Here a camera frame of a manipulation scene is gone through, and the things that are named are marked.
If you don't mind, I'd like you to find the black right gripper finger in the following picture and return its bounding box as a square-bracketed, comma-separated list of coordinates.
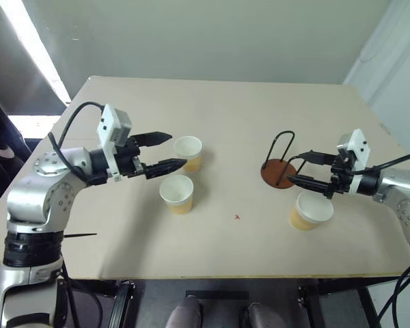
[298, 150, 338, 167]
[286, 174, 331, 197]

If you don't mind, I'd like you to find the dark grey rounded shape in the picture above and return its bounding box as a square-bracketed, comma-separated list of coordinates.
[242, 302, 277, 328]
[165, 296, 204, 328]

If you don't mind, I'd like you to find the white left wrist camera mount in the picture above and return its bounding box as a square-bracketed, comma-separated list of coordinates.
[95, 104, 133, 181]

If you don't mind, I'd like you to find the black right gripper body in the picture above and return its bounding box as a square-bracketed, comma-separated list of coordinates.
[325, 152, 358, 200]

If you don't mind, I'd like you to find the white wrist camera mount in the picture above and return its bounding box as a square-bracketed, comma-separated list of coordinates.
[95, 104, 133, 181]
[337, 128, 369, 195]

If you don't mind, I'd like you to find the black table frame leg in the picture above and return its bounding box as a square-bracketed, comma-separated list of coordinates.
[297, 285, 321, 328]
[109, 279, 137, 328]
[357, 286, 381, 328]

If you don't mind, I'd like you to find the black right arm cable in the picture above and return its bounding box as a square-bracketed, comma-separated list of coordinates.
[348, 149, 410, 177]

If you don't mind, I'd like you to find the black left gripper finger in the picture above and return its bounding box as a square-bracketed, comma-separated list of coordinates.
[143, 157, 188, 180]
[136, 131, 174, 149]

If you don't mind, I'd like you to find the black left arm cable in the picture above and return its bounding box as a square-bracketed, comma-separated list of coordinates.
[47, 101, 110, 187]

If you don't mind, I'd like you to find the white and yellow paper cup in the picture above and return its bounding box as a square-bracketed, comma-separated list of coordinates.
[173, 135, 204, 172]
[289, 191, 335, 232]
[159, 174, 195, 215]

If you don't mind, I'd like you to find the black cable under table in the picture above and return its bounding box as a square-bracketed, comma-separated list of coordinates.
[375, 264, 410, 328]
[56, 259, 103, 328]

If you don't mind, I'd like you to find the brown base wire cup holder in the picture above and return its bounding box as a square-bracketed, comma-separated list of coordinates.
[260, 131, 299, 190]

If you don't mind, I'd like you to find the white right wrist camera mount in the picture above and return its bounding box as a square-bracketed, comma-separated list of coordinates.
[337, 128, 369, 195]

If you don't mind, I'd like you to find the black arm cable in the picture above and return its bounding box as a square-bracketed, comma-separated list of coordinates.
[348, 149, 410, 177]
[47, 101, 110, 187]

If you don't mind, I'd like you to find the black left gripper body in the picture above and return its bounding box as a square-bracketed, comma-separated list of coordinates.
[114, 134, 148, 178]

